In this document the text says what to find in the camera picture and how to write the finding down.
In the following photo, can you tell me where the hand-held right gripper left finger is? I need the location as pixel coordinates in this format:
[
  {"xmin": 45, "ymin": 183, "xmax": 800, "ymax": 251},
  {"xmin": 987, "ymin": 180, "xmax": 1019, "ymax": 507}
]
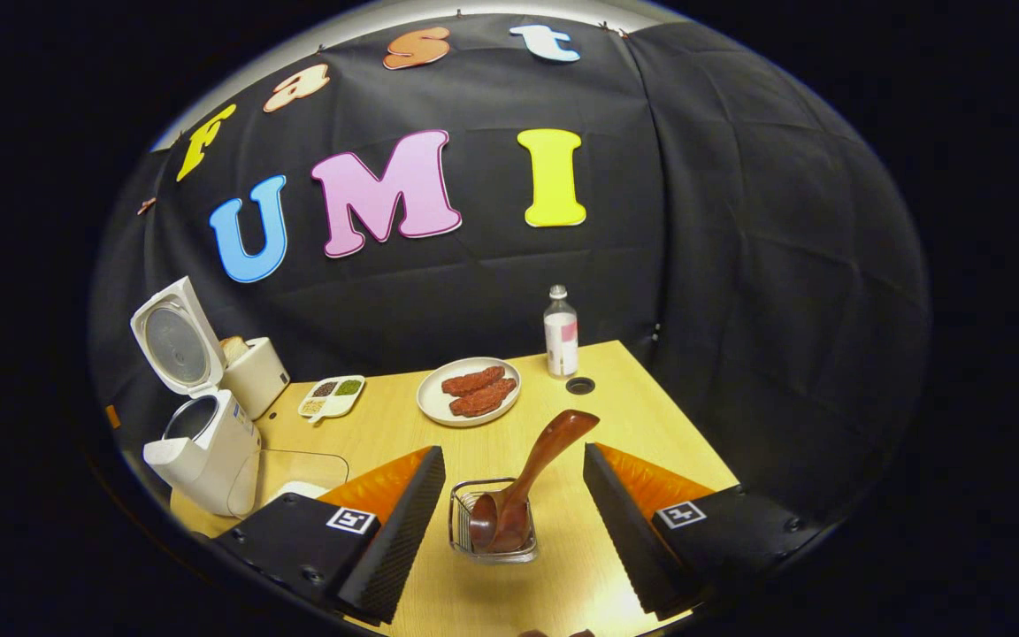
[{"xmin": 213, "ymin": 445, "xmax": 447, "ymax": 625}]

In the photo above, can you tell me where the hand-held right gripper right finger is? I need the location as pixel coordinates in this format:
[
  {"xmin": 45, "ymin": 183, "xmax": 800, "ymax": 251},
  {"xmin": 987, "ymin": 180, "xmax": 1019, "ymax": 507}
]
[{"xmin": 583, "ymin": 442, "xmax": 829, "ymax": 620}]

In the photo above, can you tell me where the metal wire chopstick holder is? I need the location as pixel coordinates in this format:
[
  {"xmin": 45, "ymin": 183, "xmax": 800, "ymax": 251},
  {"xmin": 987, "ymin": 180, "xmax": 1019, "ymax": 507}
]
[{"xmin": 448, "ymin": 478, "xmax": 539, "ymax": 564}]

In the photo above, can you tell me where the white rice cooker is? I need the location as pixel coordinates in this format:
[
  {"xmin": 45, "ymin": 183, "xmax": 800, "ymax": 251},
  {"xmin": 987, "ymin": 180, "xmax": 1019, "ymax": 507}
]
[{"xmin": 130, "ymin": 276, "xmax": 263, "ymax": 518}]

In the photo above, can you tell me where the brown wooden spoon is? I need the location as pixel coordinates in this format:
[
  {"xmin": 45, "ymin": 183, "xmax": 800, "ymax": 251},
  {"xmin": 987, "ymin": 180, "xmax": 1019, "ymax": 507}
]
[{"xmin": 469, "ymin": 410, "xmax": 601, "ymax": 555}]

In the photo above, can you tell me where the clear glass rice container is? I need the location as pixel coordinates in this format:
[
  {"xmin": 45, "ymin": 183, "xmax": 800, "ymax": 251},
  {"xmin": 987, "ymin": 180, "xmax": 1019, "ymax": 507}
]
[{"xmin": 226, "ymin": 449, "xmax": 350, "ymax": 518}]

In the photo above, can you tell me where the white round plate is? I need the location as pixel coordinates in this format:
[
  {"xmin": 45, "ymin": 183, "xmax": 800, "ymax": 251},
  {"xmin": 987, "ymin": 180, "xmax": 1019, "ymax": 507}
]
[{"xmin": 417, "ymin": 357, "xmax": 522, "ymax": 428}]

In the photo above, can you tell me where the white toaster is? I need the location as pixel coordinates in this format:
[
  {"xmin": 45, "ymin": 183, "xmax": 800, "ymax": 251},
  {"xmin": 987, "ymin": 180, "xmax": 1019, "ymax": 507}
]
[{"xmin": 219, "ymin": 336, "xmax": 291, "ymax": 420}]

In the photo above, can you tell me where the white divided spice dish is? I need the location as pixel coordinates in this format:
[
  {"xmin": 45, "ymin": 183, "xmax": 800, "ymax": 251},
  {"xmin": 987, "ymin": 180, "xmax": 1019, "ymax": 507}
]
[{"xmin": 298, "ymin": 375, "xmax": 367, "ymax": 424}]

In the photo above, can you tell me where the clear bottle with pink label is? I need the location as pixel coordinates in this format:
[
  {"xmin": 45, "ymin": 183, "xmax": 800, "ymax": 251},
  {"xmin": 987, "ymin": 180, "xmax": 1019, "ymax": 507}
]
[{"xmin": 544, "ymin": 284, "xmax": 579, "ymax": 379}]

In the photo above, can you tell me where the black backdrop cloth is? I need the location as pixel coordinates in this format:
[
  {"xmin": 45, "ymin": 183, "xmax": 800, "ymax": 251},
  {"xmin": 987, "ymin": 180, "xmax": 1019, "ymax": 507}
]
[{"xmin": 89, "ymin": 13, "xmax": 931, "ymax": 523}]

